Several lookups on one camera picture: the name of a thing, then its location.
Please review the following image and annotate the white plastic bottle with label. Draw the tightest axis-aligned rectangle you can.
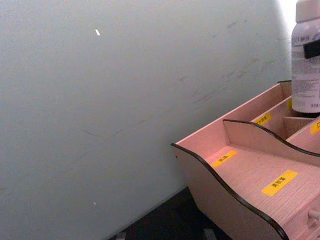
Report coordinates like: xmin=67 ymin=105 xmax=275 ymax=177
xmin=290 ymin=0 xmax=320 ymax=116

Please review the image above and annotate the pale grey wall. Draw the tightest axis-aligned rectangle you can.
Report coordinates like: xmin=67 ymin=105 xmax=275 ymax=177
xmin=0 ymin=0 xmax=298 ymax=240

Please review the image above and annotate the black table cloth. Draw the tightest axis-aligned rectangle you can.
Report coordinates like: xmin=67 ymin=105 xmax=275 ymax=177
xmin=109 ymin=186 xmax=233 ymax=240

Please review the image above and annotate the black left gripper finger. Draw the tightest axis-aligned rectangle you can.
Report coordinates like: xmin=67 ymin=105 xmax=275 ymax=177
xmin=303 ymin=40 xmax=320 ymax=60

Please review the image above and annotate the light wooden desk organizer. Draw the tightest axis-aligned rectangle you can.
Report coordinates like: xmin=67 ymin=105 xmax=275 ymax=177
xmin=170 ymin=79 xmax=320 ymax=240

